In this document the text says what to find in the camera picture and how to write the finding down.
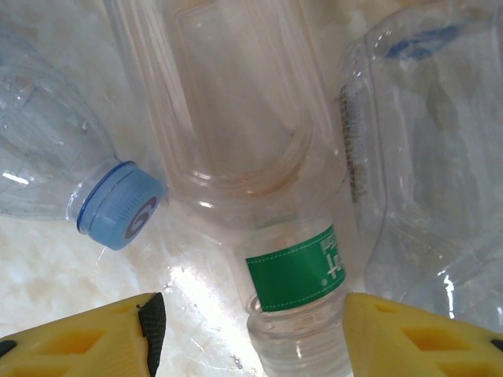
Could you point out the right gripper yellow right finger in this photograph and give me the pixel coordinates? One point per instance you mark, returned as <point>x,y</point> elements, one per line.
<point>424,345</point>

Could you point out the clear bottle green neck band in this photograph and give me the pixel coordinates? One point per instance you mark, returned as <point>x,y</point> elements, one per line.
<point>236,118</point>

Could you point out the clear bottle blue cap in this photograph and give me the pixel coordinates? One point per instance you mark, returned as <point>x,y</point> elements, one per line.
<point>51,149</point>

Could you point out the clear bottle blue print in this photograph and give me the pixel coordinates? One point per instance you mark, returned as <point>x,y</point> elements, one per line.
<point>432,157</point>

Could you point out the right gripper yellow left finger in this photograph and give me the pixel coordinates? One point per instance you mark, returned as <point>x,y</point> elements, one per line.
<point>70,349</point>

